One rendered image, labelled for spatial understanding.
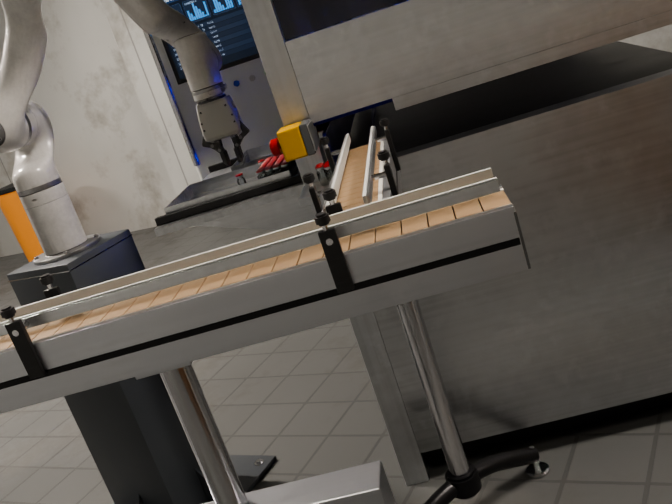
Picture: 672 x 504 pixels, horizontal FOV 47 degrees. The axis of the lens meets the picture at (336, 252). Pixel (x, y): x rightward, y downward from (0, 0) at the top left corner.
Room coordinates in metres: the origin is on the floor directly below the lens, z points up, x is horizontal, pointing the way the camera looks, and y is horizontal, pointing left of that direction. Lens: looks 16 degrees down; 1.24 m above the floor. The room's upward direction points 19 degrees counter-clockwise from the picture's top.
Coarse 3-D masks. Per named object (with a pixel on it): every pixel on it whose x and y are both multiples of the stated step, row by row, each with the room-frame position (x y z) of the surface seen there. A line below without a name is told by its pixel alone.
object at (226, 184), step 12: (252, 168) 2.20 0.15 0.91; (204, 180) 2.23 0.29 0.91; (216, 180) 2.22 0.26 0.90; (228, 180) 2.21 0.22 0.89; (252, 180) 2.15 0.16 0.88; (264, 180) 1.94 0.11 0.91; (276, 180) 1.93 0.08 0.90; (192, 192) 2.23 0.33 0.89; (204, 192) 2.22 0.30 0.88; (216, 192) 1.96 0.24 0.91; (228, 192) 1.95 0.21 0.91; (168, 204) 2.02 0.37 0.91; (180, 204) 1.97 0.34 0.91; (192, 204) 1.97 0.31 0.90
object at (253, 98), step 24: (168, 0) 2.91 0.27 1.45; (192, 0) 2.90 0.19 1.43; (216, 0) 2.90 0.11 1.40; (240, 0) 2.90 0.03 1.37; (216, 24) 2.90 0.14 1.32; (240, 24) 2.90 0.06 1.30; (168, 48) 2.91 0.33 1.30; (240, 48) 2.90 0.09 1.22; (168, 72) 2.91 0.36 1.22; (240, 72) 2.90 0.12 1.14; (264, 72) 2.90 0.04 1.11; (192, 96) 2.91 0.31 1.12; (240, 96) 2.91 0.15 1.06; (264, 96) 2.90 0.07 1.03; (192, 120) 2.91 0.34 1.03; (264, 120) 2.90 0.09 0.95; (240, 144) 2.91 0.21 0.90; (264, 144) 2.90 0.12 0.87
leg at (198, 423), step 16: (176, 368) 1.08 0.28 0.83; (192, 368) 1.13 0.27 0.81; (176, 384) 1.11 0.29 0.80; (192, 384) 1.11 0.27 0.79; (176, 400) 1.11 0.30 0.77; (192, 400) 1.11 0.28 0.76; (192, 416) 1.11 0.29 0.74; (208, 416) 1.12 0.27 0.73; (192, 432) 1.11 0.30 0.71; (208, 432) 1.11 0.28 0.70; (192, 448) 1.12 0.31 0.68; (208, 448) 1.11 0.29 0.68; (224, 448) 1.12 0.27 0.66; (208, 464) 1.11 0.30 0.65; (224, 464) 1.11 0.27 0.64; (208, 480) 1.11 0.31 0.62; (224, 480) 1.11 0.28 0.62; (224, 496) 1.11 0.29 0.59; (240, 496) 1.12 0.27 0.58
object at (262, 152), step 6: (318, 132) 2.51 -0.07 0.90; (246, 150) 2.55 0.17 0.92; (252, 150) 2.55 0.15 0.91; (258, 150) 2.54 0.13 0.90; (264, 150) 2.54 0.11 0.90; (270, 150) 2.54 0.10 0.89; (324, 150) 2.25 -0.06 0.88; (246, 156) 2.52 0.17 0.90; (252, 156) 2.55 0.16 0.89; (258, 156) 2.54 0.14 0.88; (264, 156) 2.52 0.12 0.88; (270, 156) 2.28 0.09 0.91; (240, 162) 2.42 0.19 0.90; (246, 162) 2.29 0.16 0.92; (252, 162) 2.29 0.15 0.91; (234, 168) 2.30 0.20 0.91; (240, 168) 2.29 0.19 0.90
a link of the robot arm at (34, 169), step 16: (32, 112) 2.16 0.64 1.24; (32, 128) 2.13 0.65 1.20; (48, 128) 2.20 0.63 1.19; (32, 144) 2.18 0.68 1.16; (48, 144) 2.18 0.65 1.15; (16, 160) 2.18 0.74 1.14; (32, 160) 2.14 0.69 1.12; (48, 160) 2.14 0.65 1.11; (16, 176) 2.11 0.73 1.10; (32, 176) 2.10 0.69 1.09; (48, 176) 2.11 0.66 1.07; (32, 192) 2.09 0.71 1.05
